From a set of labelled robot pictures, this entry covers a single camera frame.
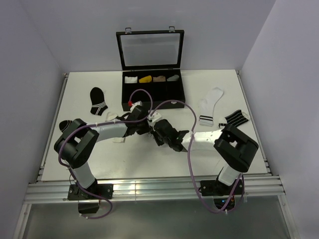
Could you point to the black sock white vertical stripes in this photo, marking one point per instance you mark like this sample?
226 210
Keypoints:
236 119

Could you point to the tan rolled sock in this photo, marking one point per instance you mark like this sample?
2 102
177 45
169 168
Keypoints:
159 79

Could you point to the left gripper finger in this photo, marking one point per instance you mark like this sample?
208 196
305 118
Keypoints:
142 131
146 124

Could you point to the black white horizontal striped sock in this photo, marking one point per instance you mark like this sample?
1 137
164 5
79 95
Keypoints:
63 125

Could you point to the black storage box with lid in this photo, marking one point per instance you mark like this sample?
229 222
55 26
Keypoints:
155 53

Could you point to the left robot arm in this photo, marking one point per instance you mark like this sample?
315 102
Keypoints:
79 138

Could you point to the white sock with black lines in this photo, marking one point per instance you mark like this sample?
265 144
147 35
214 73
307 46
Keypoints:
150 132

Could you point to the white rolled sock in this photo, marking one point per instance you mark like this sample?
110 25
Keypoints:
130 80

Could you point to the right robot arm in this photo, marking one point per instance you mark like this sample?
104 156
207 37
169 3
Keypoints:
235 147

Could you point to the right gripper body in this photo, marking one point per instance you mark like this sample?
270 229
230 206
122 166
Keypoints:
166 139

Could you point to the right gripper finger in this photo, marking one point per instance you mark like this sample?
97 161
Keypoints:
157 139
178 147

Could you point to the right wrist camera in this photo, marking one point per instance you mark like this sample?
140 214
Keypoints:
154 118

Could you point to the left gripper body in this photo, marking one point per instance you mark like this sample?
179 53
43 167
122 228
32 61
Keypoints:
140 125

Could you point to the cream sock with black stripes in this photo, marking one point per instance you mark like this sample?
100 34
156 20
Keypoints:
111 115

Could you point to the grey rolled sock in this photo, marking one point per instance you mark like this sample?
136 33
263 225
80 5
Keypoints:
173 78

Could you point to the aluminium frame rail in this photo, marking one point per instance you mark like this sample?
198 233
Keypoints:
149 189

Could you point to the long white sock striped cuff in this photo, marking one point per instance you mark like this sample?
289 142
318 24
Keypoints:
207 105

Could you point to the black sock with white stripes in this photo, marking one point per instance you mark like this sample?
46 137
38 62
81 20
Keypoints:
98 102

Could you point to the yellow rolled sock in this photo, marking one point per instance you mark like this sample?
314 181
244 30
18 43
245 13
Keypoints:
146 79

